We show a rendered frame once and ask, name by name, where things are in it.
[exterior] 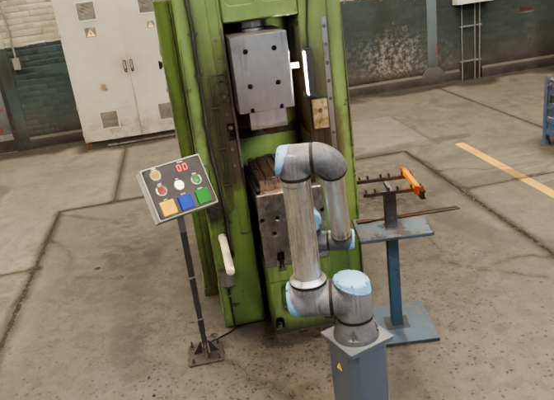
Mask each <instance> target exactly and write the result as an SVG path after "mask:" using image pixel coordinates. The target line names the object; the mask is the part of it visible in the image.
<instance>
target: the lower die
mask: <svg viewBox="0 0 554 400"><path fill-rule="evenodd" d="M269 154H271V155H272V157H273V158H274V160H275V154H272V153H268V154H264V156H262V157H258V158H256V159H254V161H255V164H256V165H257V167H258V170H259V171H260V173H261V175H260V173H259V172H256V174H255V175H256V183H257V185H258V187H259V189H260V191H261V192H262V191H271V190H275V189H280V188H282V182H281V180H280V176H276V175H275V170H274V168H273V167H272V165H271V164H270V161H269V160H268V158H267V157H266V155H269ZM274 187H276V188H274Z"/></svg>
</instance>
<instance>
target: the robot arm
mask: <svg viewBox="0 0 554 400"><path fill-rule="evenodd" d="M315 173H317V175H318V176H319V177H320V178H321V179H322V182H323V187H324V192H325V197H326V207H327V212H328V217H329V222H330V227H331V230H329V231H321V224H322V218H321V215H320V214H319V213H318V212H317V209H316V208H315V207H314V205H313V200H312V186H311V174H315ZM346 173H347V163H346V160H345V158H344V157H343V156H342V154H341V153H340V152H339V151H337V150H336V149H335V148H333V147H332V146H329V145H327V144H323V143H318V142H312V143H305V144H287V145H280V146H279V147H278V148H277V150H276V154H275V175H276V176H280V180H281V182H282V188H283V194H284V206H285V213H286V219H287V225H288V232H289V244H290V251H291V257H292V263H293V274H292V276H291V277H290V280H289V281H288V282H287V284H286V299H287V305H288V308H289V312H290V314H291V315H292V316H294V317H301V318H305V317H325V316H337V319H336V325H335V326H334V331H333V332H334V338H335V339H336V341H337V342H338V343H340V344H341V345H343V346H348V347H363V346H368V345H370V344H372V343H374V342H375V341H376V340H377V339H378V337H379V328H378V324H377V323H376V321H375V319H374V317H373V303H372V292H371V291H372V288H371V285H370V280H369V278H368V277H367V276H366V275H365V274H364V273H363V272H360V271H354V270H352V271H351V270H345V271H339V272H337V274H335V275H334V277H333V279H328V280H327V279H326V274H325V273H324V272H323V271H321V267H320V259H319V256H320V255H321V254H322V253H323V252H325V251H336V250H350V249H354V230H353V229H352V228H350V218H349V211H348V204H347V197H346V190H345V175H346Z"/></svg>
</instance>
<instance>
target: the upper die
mask: <svg viewBox="0 0 554 400"><path fill-rule="evenodd" d="M243 117H244V119H245V120H246V122H247V123H248V125H249V127H250V128H251V130H257V129H266V128H271V127H276V126H281V125H287V124H288V121H287V114H286V108H283V107H282V106H281V105H280V108H279V109H274V110H269V111H259V112H254V111H253V110H252V109H251V113H249V114H244V115H243Z"/></svg>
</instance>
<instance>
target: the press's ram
mask: <svg viewBox="0 0 554 400"><path fill-rule="evenodd" d="M263 27H264V29H262V30H259V31H249V32H237V30H234V31H224V32H223V34H224V40H225V46H226V51H227V57H228V68H229V73H230V79H231V85H232V95H233V101H234V106H235V107H236V108H237V110H238V112H239V114H240V115H244V114H249V113H251V109H252V110H253V111H254V112H259V111H269V110H274V109H279V108H280V105H281V106H282V107H283V108H285V107H291V106H294V98H293V84H292V77H291V68H299V63H298V61H296V62H289V47H288V40H287V32H286V30H284V29H282V28H279V27H277V26H273V25H268V26H263Z"/></svg>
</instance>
